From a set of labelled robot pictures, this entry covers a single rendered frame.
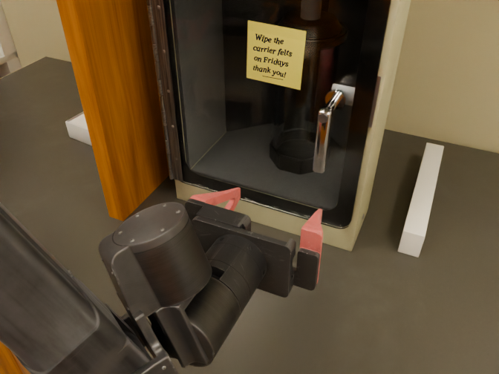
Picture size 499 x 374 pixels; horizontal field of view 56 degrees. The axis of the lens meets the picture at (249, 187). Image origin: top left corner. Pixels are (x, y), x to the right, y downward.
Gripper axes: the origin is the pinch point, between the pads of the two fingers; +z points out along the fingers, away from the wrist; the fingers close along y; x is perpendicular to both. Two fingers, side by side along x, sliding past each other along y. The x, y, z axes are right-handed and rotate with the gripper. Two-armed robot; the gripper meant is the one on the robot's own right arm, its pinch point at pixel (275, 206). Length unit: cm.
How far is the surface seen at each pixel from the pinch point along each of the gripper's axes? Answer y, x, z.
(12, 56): 110, 17, 58
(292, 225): 3.9, 17.0, 17.7
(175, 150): 23.7, 6.8, 15.8
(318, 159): -1.4, -0.7, 10.5
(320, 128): -1.4, -5.2, 10.3
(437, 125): -13, 15, 61
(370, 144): -6.4, -0.8, 16.8
